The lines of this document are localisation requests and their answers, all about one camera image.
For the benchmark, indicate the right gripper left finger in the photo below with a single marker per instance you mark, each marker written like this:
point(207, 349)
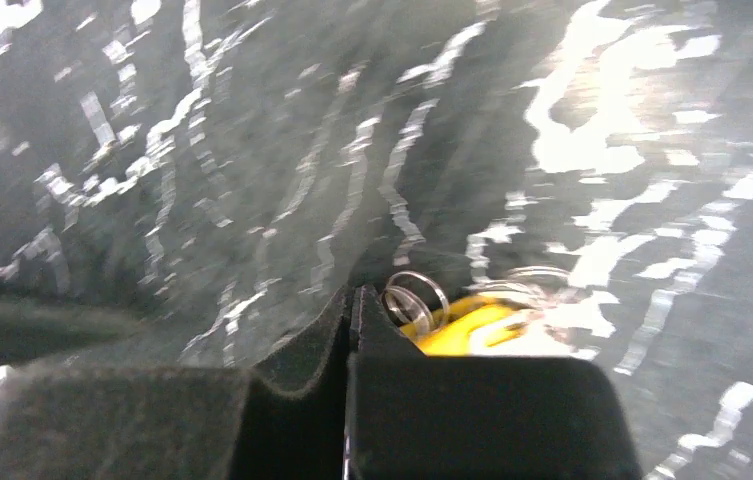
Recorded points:
point(282, 418)

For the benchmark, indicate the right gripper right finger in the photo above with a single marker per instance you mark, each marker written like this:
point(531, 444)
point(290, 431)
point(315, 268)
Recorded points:
point(414, 416)

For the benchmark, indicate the yellow key tag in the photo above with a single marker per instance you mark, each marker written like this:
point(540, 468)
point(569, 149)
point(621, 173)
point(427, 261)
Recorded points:
point(480, 325)

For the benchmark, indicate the silver keyring holder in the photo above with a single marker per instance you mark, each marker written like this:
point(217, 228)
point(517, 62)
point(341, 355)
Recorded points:
point(532, 287)

